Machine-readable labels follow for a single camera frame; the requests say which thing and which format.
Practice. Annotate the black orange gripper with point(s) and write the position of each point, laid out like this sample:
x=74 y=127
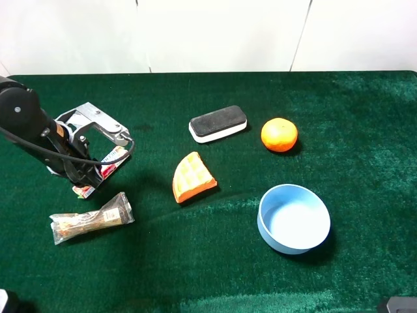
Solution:
x=72 y=156

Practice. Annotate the Hi-Chew candy stick pack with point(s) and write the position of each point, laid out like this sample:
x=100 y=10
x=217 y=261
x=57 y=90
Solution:
x=117 y=156

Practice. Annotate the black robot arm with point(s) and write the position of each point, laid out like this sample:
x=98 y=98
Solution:
x=22 y=116

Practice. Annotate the dark object bottom right corner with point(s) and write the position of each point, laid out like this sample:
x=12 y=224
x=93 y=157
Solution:
x=398 y=305

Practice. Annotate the clear wrapped snack packet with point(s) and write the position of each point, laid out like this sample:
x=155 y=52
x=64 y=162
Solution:
x=115 y=212

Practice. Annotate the orange toy waffle slice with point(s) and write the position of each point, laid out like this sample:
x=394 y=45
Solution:
x=191 y=177

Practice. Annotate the black and white board eraser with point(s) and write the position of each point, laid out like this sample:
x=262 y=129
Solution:
x=218 y=124

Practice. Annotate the orange mandarin fruit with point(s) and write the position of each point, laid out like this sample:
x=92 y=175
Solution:
x=279 y=135

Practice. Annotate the light blue bowl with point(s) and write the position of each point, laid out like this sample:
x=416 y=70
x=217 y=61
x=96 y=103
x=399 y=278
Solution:
x=292 y=219

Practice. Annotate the green velvet table cloth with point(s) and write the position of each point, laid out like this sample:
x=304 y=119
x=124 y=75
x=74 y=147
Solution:
x=356 y=149

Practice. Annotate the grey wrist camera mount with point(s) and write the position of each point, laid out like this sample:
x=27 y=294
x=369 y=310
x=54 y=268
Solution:
x=80 y=119

